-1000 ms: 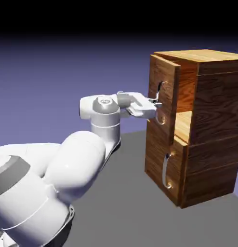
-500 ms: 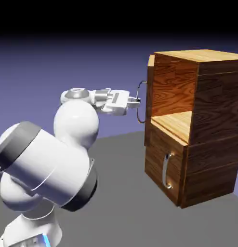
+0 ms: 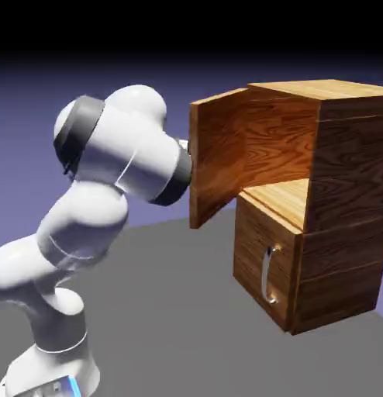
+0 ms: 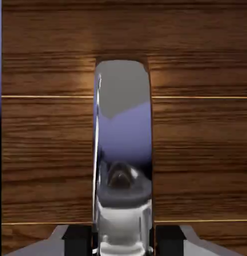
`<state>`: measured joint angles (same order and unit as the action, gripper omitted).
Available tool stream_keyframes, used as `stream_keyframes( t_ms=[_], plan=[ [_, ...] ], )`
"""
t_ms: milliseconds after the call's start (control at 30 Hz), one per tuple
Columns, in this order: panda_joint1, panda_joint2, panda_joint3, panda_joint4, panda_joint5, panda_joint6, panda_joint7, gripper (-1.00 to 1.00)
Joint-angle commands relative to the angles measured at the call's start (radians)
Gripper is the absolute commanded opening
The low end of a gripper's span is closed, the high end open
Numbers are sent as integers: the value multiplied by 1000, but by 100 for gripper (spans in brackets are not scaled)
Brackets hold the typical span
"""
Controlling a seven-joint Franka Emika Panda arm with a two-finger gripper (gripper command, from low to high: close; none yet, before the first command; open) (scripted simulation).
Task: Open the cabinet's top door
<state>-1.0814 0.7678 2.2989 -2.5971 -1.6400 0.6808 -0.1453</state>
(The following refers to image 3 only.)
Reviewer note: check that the wooden cabinet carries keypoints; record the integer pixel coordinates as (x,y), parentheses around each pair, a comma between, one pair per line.
(346,173)

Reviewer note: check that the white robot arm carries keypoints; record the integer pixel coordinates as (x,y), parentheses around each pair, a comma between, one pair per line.
(117,149)

